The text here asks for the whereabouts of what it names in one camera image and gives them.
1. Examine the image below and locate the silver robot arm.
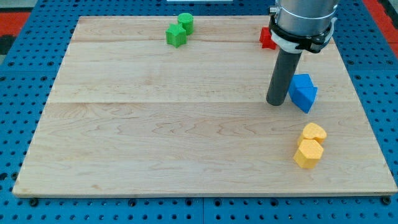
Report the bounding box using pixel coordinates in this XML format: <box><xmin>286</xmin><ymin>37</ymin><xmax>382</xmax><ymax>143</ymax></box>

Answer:
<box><xmin>269</xmin><ymin>0</ymin><xmax>339</xmax><ymax>54</ymax></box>

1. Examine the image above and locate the light wooden board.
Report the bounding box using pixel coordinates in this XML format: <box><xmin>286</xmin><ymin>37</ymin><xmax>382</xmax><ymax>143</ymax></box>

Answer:
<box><xmin>13</xmin><ymin>16</ymin><xmax>397</xmax><ymax>198</ymax></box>

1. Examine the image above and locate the green star block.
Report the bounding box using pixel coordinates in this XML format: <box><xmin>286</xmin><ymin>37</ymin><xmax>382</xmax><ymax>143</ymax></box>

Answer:
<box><xmin>165</xmin><ymin>24</ymin><xmax>187</xmax><ymax>48</ymax></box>

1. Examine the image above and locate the green cylinder block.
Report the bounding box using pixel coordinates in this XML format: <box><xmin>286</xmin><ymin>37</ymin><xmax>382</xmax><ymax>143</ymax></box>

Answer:
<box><xmin>177</xmin><ymin>12</ymin><xmax>194</xmax><ymax>35</ymax></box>

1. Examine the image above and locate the red block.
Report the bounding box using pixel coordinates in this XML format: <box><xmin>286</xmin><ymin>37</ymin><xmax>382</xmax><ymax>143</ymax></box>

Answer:
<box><xmin>259</xmin><ymin>27</ymin><xmax>277</xmax><ymax>50</ymax></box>

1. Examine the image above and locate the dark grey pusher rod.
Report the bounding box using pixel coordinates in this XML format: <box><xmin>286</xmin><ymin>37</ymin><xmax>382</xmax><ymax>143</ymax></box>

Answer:
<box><xmin>266</xmin><ymin>49</ymin><xmax>301</xmax><ymax>106</ymax></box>

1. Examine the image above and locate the blue triangular block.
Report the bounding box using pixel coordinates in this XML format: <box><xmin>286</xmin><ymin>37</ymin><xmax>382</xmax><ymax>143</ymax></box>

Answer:
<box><xmin>289</xmin><ymin>87</ymin><xmax>318</xmax><ymax>113</ymax></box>

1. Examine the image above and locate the blue cube block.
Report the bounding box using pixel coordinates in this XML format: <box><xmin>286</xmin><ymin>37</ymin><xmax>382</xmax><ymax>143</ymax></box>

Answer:
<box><xmin>288</xmin><ymin>73</ymin><xmax>313</xmax><ymax>99</ymax></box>

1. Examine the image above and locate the yellow heart block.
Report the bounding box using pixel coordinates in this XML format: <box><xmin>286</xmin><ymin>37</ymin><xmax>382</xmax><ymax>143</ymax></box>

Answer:
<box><xmin>297</xmin><ymin>123</ymin><xmax>327</xmax><ymax>146</ymax></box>

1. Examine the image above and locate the yellow pentagon block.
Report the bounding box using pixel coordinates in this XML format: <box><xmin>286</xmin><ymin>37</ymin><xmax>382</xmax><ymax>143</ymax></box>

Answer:
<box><xmin>293</xmin><ymin>139</ymin><xmax>324</xmax><ymax>169</ymax></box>

